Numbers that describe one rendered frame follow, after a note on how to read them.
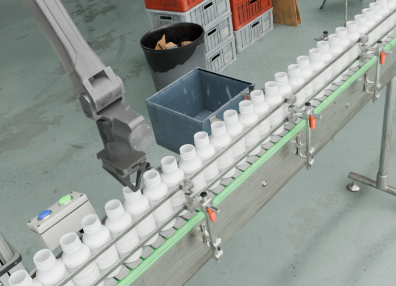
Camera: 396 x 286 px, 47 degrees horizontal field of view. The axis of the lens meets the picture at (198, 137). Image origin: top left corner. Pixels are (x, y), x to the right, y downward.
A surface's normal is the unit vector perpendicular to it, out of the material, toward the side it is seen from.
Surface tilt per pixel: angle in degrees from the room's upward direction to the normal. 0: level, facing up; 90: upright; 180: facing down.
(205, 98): 90
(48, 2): 62
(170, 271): 90
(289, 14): 98
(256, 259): 0
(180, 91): 90
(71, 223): 70
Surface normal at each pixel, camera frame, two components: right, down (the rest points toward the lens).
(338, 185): -0.15, -0.80
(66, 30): 0.56, -0.11
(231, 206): 0.72, 0.30
